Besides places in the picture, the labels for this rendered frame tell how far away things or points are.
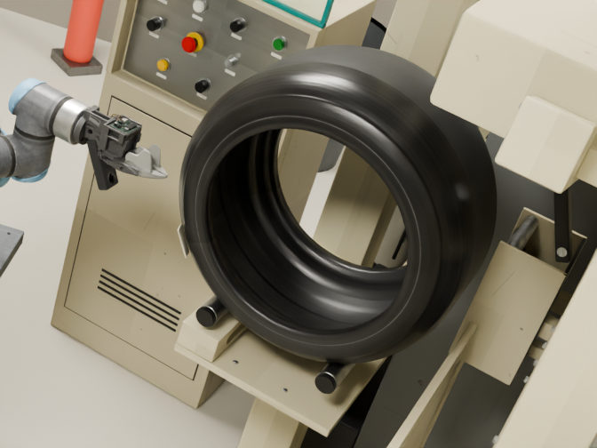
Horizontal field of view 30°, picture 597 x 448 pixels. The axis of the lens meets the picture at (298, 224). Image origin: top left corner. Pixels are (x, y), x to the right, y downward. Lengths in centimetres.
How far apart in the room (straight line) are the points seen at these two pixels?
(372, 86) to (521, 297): 59
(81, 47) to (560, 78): 368
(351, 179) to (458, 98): 85
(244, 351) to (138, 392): 109
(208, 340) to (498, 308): 60
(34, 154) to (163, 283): 91
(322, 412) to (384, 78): 70
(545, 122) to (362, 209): 102
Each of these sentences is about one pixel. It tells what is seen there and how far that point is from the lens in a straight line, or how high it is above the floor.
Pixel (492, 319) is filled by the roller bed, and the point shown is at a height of 103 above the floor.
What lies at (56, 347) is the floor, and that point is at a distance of 352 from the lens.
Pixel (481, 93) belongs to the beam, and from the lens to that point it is 159.
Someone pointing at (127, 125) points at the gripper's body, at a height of 115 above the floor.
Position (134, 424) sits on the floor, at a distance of 332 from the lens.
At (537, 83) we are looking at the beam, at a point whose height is 173.
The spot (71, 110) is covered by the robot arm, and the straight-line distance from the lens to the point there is 238.
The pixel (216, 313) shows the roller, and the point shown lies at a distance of 227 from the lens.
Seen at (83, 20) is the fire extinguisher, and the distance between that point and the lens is 499.
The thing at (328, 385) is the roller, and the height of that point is 90.
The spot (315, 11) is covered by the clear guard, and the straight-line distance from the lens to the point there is 278.
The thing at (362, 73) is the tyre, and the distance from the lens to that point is 202.
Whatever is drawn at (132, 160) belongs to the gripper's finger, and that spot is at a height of 109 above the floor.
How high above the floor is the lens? 226
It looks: 31 degrees down
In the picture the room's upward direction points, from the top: 19 degrees clockwise
